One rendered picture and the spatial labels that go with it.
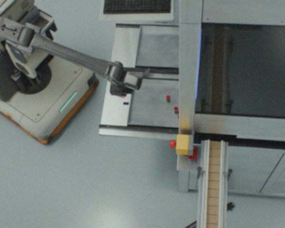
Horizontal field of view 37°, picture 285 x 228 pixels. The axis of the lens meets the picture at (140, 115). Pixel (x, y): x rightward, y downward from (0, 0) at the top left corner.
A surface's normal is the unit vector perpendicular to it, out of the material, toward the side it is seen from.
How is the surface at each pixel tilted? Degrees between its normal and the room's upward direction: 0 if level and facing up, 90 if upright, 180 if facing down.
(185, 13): 90
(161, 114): 0
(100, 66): 27
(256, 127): 90
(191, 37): 90
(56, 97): 0
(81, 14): 0
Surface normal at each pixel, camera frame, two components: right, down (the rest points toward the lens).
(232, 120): -0.11, 0.90
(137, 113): -0.08, -0.43
